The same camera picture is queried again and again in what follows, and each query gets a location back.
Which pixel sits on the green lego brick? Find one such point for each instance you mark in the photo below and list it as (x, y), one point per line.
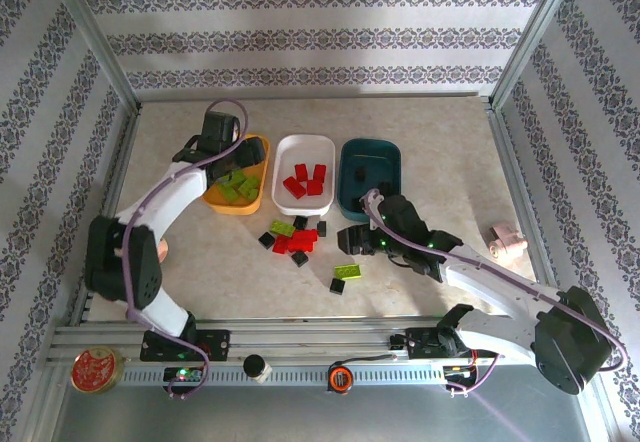
(348, 272)
(249, 186)
(234, 178)
(252, 198)
(283, 228)
(227, 193)

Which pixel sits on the orange plastic container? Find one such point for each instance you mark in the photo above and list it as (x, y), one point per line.
(235, 208)

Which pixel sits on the red lego brick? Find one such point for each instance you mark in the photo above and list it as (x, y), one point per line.
(305, 235)
(294, 187)
(314, 187)
(300, 247)
(280, 244)
(300, 171)
(319, 172)

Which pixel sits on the teal plastic container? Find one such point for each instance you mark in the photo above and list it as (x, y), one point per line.
(375, 162)

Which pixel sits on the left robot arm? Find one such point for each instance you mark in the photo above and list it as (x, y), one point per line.
(160, 202)

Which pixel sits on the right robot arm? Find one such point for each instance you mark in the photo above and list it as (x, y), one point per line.
(500, 287)

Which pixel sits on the white plastic container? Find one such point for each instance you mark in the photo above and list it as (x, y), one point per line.
(300, 205)

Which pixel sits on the pink plastic toy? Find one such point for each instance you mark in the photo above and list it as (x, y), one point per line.
(505, 242)

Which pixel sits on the orange black round device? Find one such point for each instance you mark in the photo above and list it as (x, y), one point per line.
(340, 378)

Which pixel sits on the slotted metal strip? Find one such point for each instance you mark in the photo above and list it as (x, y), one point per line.
(300, 376)

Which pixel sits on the black capped white jar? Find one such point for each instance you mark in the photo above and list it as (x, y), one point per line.
(255, 364)

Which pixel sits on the small circuit board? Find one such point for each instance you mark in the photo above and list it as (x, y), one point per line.
(457, 372)
(182, 375)

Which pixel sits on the grey metal panel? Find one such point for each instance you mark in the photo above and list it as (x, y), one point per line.
(300, 417)

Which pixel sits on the red gold round tin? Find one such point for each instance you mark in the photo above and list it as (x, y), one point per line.
(97, 369)

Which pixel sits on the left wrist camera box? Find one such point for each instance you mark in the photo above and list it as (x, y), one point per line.
(233, 129)

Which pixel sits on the aluminium wall rail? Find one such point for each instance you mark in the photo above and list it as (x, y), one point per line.
(310, 96)

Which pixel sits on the aluminium mounting rail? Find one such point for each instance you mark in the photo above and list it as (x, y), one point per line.
(310, 337)

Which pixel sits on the aluminium side rail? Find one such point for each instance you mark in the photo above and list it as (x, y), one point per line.
(517, 162)
(119, 172)

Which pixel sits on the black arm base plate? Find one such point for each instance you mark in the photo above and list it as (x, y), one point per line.
(215, 344)
(420, 344)

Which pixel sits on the aluminium frame post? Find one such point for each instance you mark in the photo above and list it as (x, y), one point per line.
(96, 37)
(531, 37)

